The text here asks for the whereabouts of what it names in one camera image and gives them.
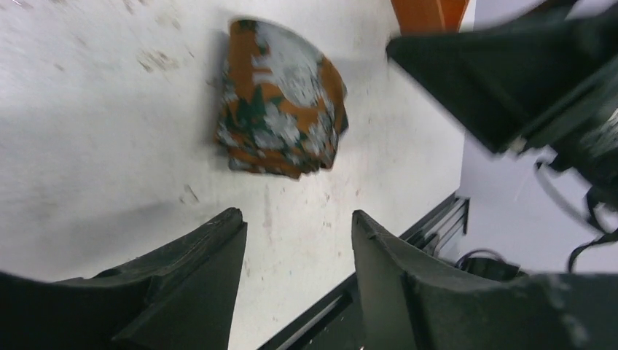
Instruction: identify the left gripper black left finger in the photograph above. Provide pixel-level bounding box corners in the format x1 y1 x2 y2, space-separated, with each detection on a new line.
1 208 248 349

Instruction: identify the orange floral necktie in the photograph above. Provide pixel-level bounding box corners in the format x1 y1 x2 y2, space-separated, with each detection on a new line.
214 19 348 179

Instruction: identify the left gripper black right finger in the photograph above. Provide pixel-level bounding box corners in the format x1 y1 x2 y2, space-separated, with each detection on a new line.
352 210 617 349

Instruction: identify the orange wooden compartment tray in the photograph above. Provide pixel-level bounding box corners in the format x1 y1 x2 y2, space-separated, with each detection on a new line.
391 0 469 34

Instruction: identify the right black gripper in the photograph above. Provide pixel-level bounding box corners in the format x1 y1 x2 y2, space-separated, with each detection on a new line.
386 9 617 203

